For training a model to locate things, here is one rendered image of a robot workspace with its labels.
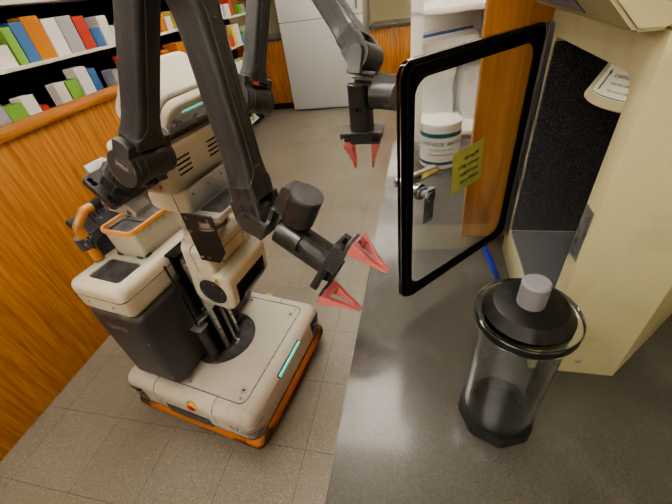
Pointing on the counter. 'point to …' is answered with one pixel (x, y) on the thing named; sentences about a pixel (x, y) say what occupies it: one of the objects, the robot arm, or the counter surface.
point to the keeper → (581, 232)
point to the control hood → (626, 13)
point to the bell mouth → (609, 89)
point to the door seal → (414, 129)
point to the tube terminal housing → (621, 203)
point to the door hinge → (530, 119)
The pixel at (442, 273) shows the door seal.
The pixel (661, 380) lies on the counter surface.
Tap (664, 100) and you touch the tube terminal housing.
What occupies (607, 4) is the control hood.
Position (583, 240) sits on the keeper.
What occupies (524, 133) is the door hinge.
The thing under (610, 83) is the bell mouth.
